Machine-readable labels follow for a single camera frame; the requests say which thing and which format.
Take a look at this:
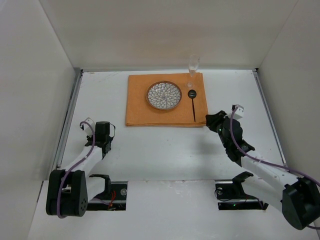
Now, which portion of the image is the black spoon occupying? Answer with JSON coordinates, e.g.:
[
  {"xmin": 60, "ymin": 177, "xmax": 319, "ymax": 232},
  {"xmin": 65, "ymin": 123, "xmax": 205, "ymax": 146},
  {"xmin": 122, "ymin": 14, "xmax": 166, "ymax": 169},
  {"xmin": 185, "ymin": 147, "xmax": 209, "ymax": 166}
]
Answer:
[{"xmin": 187, "ymin": 89, "xmax": 197, "ymax": 122}]

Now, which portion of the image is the orange cloth placemat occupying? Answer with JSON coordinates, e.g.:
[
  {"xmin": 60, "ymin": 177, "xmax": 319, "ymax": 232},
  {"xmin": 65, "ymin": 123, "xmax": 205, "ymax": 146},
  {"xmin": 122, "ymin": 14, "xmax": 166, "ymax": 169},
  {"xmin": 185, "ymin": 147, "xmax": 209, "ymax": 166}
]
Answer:
[{"xmin": 125, "ymin": 73, "xmax": 208, "ymax": 127}]

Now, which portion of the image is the floral patterned plate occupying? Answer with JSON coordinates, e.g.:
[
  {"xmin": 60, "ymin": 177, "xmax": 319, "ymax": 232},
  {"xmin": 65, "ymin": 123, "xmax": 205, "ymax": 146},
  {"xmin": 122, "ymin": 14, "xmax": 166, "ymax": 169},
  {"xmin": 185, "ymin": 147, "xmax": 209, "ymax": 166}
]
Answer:
[{"xmin": 146, "ymin": 81, "xmax": 182, "ymax": 111}]

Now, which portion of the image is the clear wine glass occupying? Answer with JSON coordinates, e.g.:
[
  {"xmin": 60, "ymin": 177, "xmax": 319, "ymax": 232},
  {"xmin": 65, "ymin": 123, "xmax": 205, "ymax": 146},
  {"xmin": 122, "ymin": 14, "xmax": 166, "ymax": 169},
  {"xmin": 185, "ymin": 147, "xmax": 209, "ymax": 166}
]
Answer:
[{"xmin": 186, "ymin": 54, "xmax": 200, "ymax": 90}]

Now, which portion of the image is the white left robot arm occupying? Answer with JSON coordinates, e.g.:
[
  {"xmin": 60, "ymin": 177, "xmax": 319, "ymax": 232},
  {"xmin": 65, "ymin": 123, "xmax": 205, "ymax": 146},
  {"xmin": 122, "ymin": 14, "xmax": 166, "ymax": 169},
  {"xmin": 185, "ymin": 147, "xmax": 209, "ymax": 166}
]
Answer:
[{"xmin": 45, "ymin": 118, "xmax": 117, "ymax": 219}]

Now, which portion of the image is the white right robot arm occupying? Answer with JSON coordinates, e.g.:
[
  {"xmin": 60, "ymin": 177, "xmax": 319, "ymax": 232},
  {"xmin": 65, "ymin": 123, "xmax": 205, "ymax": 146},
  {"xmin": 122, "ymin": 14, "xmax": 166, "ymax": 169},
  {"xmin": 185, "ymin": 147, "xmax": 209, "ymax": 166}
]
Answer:
[{"xmin": 205, "ymin": 105, "xmax": 320, "ymax": 230}]

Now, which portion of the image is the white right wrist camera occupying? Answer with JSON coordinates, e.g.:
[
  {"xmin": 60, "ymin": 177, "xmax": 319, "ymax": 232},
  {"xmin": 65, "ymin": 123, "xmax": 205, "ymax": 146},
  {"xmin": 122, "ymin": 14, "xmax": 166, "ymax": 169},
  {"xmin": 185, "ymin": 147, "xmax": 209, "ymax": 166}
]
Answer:
[{"xmin": 231, "ymin": 104, "xmax": 245, "ymax": 120}]

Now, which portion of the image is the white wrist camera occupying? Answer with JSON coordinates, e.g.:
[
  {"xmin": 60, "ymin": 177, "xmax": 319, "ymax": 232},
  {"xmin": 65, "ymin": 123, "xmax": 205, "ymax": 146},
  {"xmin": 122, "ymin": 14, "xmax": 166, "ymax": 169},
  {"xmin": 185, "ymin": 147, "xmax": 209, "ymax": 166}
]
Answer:
[
  {"xmin": 79, "ymin": 117, "xmax": 95, "ymax": 137},
  {"xmin": 231, "ymin": 104, "xmax": 245, "ymax": 120}
]

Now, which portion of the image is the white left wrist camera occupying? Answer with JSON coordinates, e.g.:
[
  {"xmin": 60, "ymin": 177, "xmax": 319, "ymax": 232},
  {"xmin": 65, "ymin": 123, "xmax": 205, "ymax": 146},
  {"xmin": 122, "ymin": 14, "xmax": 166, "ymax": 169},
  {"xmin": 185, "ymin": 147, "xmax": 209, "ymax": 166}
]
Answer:
[{"xmin": 79, "ymin": 117, "xmax": 95, "ymax": 137}]

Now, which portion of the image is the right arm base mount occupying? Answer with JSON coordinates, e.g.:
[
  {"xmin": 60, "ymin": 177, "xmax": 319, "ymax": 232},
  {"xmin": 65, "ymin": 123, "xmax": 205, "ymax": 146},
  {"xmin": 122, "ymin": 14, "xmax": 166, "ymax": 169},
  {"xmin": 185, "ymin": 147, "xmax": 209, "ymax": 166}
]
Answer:
[{"xmin": 214, "ymin": 171, "xmax": 269, "ymax": 211}]

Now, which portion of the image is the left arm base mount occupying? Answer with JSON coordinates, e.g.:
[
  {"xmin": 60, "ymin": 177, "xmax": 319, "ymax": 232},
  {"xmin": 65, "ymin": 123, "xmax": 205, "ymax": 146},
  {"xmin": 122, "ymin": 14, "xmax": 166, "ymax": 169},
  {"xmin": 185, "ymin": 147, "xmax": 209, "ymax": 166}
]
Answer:
[{"xmin": 86, "ymin": 174, "xmax": 128, "ymax": 211}]

